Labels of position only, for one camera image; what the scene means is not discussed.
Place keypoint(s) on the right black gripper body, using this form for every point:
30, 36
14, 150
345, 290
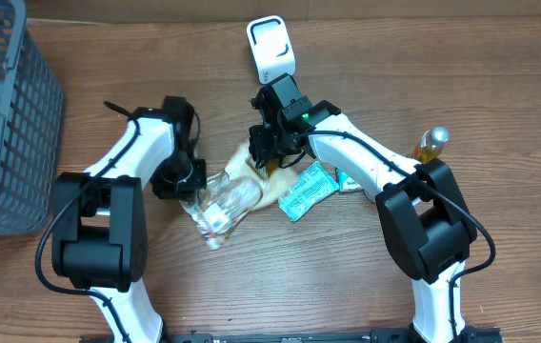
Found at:
272, 144

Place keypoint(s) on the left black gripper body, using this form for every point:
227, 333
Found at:
185, 184

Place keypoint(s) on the brown snack pouch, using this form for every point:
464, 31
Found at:
232, 194

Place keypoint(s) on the teal wet wipes pack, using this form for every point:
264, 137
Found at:
313, 186

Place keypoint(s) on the small teal tissue pack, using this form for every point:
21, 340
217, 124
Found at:
346, 183

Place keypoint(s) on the yellow oil bottle grey cap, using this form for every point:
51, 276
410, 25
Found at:
431, 145

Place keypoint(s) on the green lid seasoning jar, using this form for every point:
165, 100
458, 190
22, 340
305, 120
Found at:
370, 195

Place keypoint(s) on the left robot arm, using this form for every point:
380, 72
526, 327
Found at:
97, 243

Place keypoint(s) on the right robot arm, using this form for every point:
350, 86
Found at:
422, 213

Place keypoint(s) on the white barcode scanner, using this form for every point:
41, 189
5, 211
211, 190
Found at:
271, 49

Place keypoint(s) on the grey plastic mesh basket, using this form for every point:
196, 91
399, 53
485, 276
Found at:
32, 111

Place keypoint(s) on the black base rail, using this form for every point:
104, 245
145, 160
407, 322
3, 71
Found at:
470, 335

